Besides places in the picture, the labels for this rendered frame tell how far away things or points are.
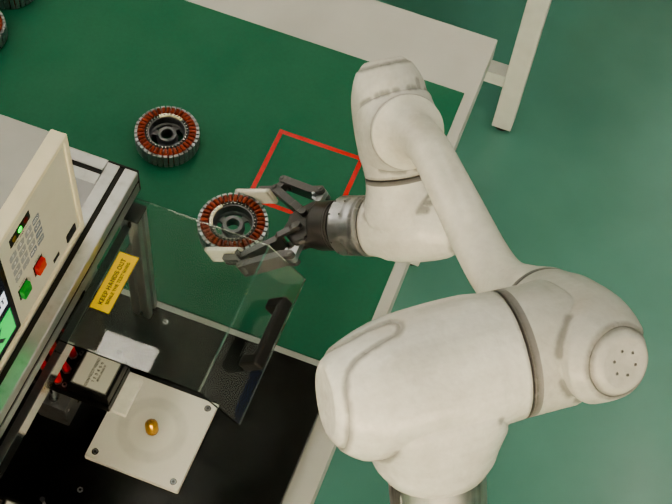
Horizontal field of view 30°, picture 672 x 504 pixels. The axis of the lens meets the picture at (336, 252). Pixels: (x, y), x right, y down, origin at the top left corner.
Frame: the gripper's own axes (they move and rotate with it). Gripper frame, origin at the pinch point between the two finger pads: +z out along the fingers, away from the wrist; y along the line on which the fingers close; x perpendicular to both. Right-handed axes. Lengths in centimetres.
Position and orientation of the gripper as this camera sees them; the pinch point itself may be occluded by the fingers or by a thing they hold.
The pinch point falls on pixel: (233, 225)
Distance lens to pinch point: 198.1
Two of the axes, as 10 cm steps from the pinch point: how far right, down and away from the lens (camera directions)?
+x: 4.4, 6.1, 6.6
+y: -3.6, 7.9, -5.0
